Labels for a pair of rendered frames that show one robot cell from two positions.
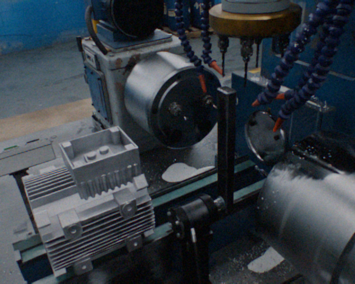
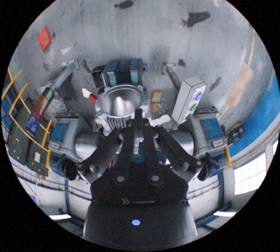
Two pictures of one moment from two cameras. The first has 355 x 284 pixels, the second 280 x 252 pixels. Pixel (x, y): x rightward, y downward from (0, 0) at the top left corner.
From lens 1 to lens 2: 0.70 m
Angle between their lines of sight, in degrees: 50
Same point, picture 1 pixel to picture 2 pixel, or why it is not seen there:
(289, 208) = (88, 149)
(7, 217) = (194, 60)
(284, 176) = not seen: hidden behind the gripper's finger
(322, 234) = (81, 148)
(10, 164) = (180, 102)
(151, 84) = not seen: hidden behind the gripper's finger
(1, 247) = (175, 52)
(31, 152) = (179, 114)
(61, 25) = (257, 111)
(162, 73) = not seen: hidden behind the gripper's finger
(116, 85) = (197, 142)
